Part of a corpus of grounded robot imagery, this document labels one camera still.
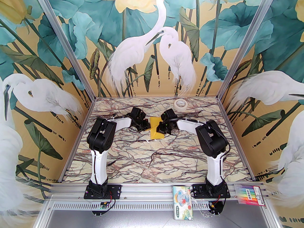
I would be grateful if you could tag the yellow square paper sheet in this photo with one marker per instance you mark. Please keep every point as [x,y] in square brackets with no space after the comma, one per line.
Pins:
[154,122]

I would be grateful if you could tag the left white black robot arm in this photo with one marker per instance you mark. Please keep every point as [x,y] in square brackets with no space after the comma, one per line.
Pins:
[99,136]

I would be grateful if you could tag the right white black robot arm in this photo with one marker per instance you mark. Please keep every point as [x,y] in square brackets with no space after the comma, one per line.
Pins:
[211,139]

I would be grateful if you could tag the masking tape roll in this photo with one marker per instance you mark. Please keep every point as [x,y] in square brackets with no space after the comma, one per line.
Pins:
[176,106]

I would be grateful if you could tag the cartoon print tissue pack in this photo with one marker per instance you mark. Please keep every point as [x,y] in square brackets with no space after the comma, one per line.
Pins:
[181,203]

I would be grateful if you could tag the perforated metal strip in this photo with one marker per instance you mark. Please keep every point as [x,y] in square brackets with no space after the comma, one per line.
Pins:
[147,205]

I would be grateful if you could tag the small green circuit board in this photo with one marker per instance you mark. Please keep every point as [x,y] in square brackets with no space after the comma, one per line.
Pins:
[103,205]

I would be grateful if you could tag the clear plastic bag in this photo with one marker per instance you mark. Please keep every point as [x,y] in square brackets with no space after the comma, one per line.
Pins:
[201,210]

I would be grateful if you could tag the pack of coloured markers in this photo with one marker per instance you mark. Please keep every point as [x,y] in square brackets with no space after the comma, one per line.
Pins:
[249,195]

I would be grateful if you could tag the right black wrist camera box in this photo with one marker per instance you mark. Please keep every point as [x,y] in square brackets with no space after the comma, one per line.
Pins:
[169,114]

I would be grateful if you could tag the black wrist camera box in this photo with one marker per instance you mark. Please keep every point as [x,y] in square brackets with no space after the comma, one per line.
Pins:
[138,113]
[169,114]

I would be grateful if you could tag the left black wrist camera box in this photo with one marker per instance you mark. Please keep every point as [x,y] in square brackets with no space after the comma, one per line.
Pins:
[138,113]

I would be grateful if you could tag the aluminium table side rail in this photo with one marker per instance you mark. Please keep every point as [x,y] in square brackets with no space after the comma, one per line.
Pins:
[84,127]
[228,127]

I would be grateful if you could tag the aluminium frame rail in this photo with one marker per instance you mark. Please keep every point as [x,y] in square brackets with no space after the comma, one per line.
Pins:
[147,190]

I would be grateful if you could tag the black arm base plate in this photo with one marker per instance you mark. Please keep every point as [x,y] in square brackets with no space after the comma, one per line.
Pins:
[197,191]
[115,191]

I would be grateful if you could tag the black curved bracket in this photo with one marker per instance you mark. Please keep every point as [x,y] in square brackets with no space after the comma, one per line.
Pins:
[220,209]

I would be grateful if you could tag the aluminium frame post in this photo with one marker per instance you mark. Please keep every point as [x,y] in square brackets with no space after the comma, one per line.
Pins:
[66,44]
[245,44]

